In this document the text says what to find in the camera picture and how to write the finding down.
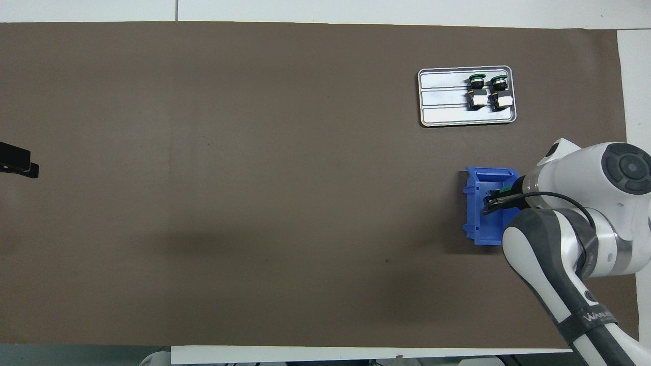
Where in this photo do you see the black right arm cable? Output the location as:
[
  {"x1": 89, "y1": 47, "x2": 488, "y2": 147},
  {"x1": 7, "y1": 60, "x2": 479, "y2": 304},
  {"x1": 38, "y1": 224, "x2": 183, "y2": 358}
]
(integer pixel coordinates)
[{"x1": 519, "y1": 191, "x2": 597, "y2": 229}]

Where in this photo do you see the brown table mat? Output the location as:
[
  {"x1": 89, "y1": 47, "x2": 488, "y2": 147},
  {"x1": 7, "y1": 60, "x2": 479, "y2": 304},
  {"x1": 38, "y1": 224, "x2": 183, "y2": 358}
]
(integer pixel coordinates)
[{"x1": 0, "y1": 21, "x2": 640, "y2": 350}]

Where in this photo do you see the grey metal tray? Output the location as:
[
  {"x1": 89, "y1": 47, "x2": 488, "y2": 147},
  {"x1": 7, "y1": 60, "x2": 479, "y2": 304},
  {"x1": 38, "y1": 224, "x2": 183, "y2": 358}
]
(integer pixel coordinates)
[{"x1": 418, "y1": 66, "x2": 517, "y2": 128}]

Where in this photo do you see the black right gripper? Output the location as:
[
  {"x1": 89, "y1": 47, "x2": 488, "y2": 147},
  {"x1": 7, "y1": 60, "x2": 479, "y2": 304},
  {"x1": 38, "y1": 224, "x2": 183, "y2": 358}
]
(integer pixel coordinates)
[{"x1": 482, "y1": 179, "x2": 530, "y2": 215}]

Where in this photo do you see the blue plastic bin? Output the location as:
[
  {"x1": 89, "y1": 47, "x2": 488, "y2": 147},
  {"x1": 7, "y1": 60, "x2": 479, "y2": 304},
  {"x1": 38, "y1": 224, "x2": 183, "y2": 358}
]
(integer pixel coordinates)
[{"x1": 462, "y1": 167, "x2": 522, "y2": 247}]

